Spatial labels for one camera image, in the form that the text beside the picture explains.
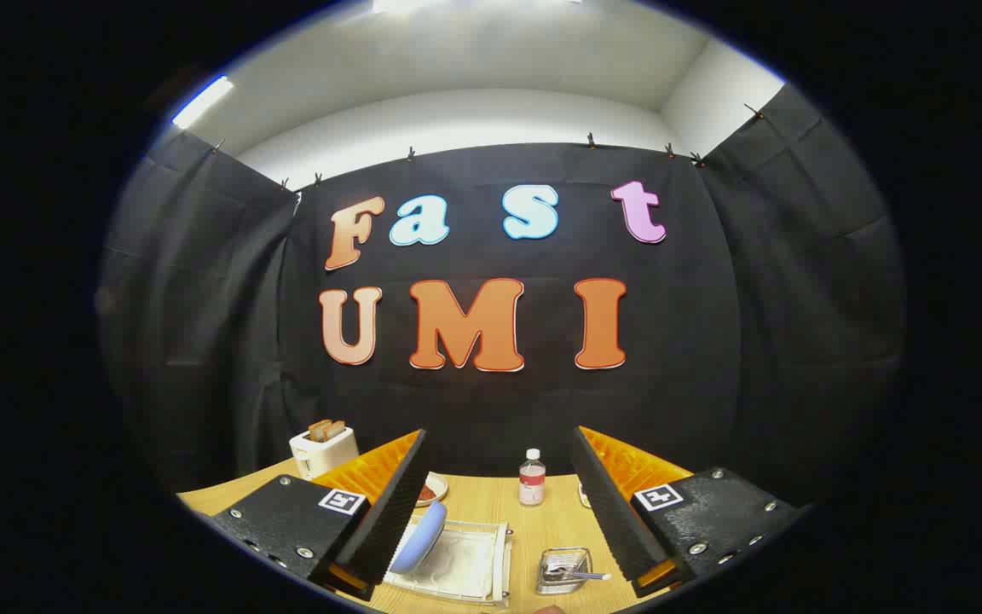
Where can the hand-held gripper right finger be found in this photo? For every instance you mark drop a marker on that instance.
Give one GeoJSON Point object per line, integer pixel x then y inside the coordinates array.
{"type": "Point", "coordinates": [606, 503]}

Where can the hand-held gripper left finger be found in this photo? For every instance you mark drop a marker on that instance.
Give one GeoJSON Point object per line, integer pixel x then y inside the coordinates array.
{"type": "Point", "coordinates": [397, 503]}

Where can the blue plate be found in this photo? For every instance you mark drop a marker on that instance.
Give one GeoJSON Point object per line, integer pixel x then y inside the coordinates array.
{"type": "Point", "coordinates": [423, 537]}

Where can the white divided dish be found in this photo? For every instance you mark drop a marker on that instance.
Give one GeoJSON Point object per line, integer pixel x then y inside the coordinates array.
{"type": "Point", "coordinates": [583, 493]}

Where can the beige plate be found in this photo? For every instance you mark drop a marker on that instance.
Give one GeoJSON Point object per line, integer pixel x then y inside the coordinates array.
{"type": "Point", "coordinates": [438, 484]}

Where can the red meat piece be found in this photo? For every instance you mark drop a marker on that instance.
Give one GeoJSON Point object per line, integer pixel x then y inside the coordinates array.
{"type": "Point", "coordinates": [427, 493]}

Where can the clear bottle with red label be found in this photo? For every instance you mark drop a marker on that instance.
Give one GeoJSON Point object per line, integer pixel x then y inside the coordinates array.
{"type": "Point", "coordinates": [532, 482]}

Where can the white toaster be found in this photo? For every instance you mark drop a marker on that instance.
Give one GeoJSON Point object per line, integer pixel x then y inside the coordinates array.
{"type": "Point", "coordinates": [320, 456]}

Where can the brown toast slice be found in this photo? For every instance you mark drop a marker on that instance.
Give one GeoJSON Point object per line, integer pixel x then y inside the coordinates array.
{"type": "Point", "coordinates": [336, 429]}
{"type": "Point", "coordinates": [319, 429]}

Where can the row of black cloth clips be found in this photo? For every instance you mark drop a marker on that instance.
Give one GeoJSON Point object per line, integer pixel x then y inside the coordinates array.
{"type": "Point", "coordinates": [591, 141]}

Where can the ceiling light panel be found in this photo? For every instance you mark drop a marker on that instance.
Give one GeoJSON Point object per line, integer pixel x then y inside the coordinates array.
{"type": "Point", "coordinates": [201, 102]}
{"type": "Point", "coordinates": [397, 5]}

